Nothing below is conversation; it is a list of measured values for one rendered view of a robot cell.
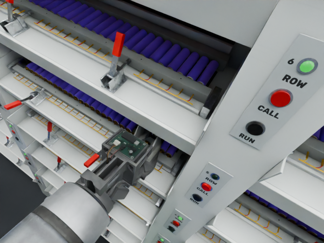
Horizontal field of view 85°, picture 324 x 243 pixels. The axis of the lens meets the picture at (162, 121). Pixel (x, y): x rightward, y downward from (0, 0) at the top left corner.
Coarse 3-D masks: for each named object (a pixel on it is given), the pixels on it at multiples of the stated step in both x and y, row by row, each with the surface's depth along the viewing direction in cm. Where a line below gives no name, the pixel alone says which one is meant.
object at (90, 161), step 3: (96, 153) 40; (99, 153) 40; (93, 156) 39; (96, 156) 39; (99, 156) 40; (90, 159) 39; (93, 159) 39; (96, 159) 39; (84, 162) 38; (87, 162) 38; (90, 162) 38; (93, 162) 39; (84, 165) 38; (87, 165) 37; (90, 165) 38
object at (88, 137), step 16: (0, 64) 52; (16, 64) 54; (0, 80) 54; (16, 80) 54; (16, 96) 52; (48, 96) 51; (48, 112) 49; (64, 112) 49; (64, 128) 47; (80, 128) 47; (96, 128) 47; (96, 144) 45; (176, 160) 44; (160, 176) 41; (176, 176) 42; (160, 192) 40
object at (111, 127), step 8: (16, 72) 54; (24, 72) 52; (32, 80) 51; (40, 80) 51; (48, 88) 50; (56, 96) 49; (64, 96) 49; (72, 104) 48; (80, 104) 48; (80, 112) 48; (88, 112) 46; (80, 120) 47; (96, 120) 45; (104, 120) 46; (112, 128) 44; (160, 160) 41; (168, 160) 41; (160, 168) 41; (168, 168) 41
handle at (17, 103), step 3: (30, 96) 48; (33, 96) 49; (24, 99) 47; (27, 99) 47; (30, 99) 48; (12, 102) 45; (15, 102) 45; (18, 102) 46; (21, 102) 46; (6, 105) 44; (9, 105) 44; (12, 105) 44; (15, 105) 45; (18, 105) 46; (6, 108) 44; (9, 108) 44
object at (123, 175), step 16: (112, 144) 30; (128, 144) 31; (144, 144) 31; (112, 160) 27; (128, 160) 28; (144, 160) 31; (96, 176) 25; (112, 176) 26; (128, 176) 30; (96, 192) 25; (112, 208) 28
